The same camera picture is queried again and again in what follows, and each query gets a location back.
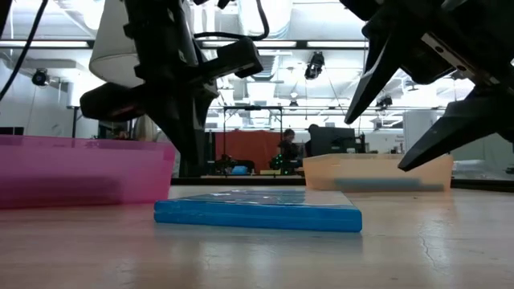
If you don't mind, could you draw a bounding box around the white pillar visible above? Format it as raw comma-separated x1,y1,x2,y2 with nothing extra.
402,110,441,141

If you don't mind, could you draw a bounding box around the black wall-mounted device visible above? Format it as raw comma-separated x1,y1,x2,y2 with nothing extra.
31,68,50,87

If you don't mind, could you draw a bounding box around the orange translucent plastic bin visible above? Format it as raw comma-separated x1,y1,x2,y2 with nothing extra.
303,153,455,193

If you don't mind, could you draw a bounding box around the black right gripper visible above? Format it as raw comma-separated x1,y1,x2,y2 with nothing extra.
341,0,514,173

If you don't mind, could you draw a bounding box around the black hanging ceiling device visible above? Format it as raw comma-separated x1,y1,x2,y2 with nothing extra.
304,51,325,80

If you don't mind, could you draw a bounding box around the green partition wall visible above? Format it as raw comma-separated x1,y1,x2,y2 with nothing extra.
451,136,514,180

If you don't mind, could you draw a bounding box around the red panel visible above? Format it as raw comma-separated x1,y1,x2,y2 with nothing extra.
214,129,283,173

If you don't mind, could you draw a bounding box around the white shade table lamp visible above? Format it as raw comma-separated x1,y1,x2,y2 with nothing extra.
88,0,161,142

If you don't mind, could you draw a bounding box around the ceiling light strip beam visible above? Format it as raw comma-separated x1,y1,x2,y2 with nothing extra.
0,39,369,51

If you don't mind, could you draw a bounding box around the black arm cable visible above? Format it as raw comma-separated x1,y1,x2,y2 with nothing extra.
0,0,50,102

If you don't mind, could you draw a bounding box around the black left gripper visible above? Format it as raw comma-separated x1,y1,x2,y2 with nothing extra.
80,38,264,177

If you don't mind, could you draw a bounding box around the black computer monitor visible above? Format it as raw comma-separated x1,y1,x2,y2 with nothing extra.
310,126,357,157

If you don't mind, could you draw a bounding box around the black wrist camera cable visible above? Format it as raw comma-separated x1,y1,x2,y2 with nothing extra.
194,0,271,42

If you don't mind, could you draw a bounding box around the person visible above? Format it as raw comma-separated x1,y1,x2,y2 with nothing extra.
278,128,301,161
107,123,130,140
304,123,320,157

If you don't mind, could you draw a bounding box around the pink translucent plastic bin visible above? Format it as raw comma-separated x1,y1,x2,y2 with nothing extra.
0,134,177,210

